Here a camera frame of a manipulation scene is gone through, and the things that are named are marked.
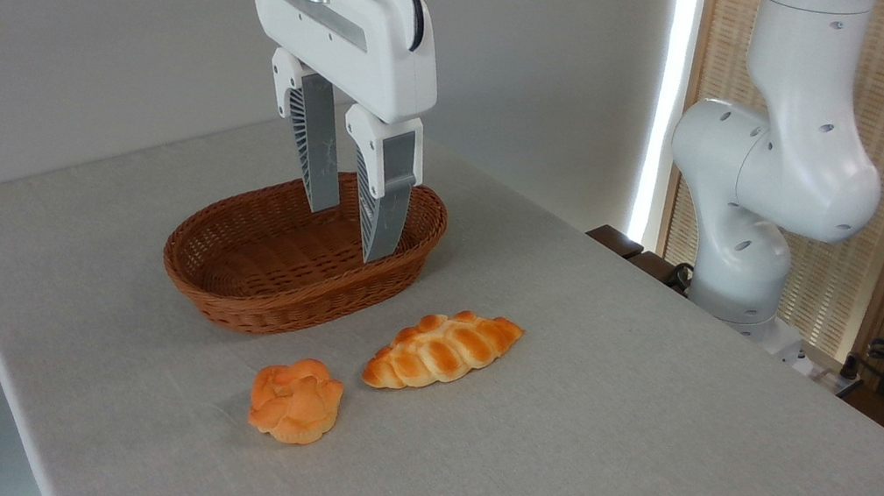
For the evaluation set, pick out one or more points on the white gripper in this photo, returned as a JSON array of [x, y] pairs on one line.
[[368, 41]]

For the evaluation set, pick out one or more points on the round knotted orange bread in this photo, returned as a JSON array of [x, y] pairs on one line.
[[295, 402]]

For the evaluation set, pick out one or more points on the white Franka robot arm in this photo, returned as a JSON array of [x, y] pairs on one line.
[[775, 159]]

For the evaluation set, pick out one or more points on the brown woven wicker basket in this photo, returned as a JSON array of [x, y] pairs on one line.
[[266, 291]]

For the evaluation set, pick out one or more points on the long braided golden bread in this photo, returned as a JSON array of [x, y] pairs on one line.
[[439, 352]]

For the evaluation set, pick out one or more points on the grey tablecloth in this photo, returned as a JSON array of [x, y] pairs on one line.
[[553, 443]]

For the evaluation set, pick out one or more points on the white power strip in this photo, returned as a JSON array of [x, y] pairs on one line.
[[837, 377]]

